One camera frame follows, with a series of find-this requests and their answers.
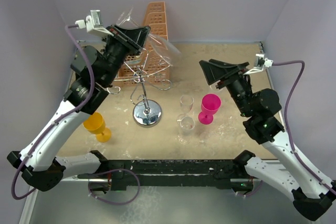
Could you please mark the black base frame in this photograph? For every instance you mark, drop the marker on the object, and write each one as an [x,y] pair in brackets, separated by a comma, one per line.
[218,173]

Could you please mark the chrome wine glass rack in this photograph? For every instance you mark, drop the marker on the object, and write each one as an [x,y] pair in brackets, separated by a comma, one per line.
[146,112]

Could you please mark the clear wine glass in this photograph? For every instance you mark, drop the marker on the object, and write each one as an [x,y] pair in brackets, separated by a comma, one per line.
[161,46]
[186,126]

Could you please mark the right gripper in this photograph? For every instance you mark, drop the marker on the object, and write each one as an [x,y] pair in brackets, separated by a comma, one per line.
[214,70]

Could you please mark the clear front wine glass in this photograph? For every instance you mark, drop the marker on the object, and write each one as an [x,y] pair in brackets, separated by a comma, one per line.
[186,126]

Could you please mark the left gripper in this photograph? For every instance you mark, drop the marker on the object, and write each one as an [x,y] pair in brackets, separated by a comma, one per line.
[132,40]

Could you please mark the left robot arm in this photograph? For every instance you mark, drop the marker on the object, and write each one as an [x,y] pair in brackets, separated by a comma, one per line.
[38,163]

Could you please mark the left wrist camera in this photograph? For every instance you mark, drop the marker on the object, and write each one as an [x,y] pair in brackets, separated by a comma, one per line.
[93,24]

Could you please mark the clear champagne flute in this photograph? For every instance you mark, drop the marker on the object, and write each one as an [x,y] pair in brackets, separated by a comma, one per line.
[186,104]

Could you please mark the pink plastic goblet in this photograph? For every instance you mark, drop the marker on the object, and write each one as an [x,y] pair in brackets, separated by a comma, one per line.
[209,106]

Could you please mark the orange plastic file organizer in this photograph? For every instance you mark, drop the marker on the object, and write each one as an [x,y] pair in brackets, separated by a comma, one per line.
[155,66]

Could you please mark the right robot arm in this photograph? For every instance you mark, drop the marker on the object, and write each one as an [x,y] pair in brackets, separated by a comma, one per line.
[310,190]

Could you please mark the yellow plastic goblet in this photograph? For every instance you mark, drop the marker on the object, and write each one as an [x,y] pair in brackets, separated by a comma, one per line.
[96,125]

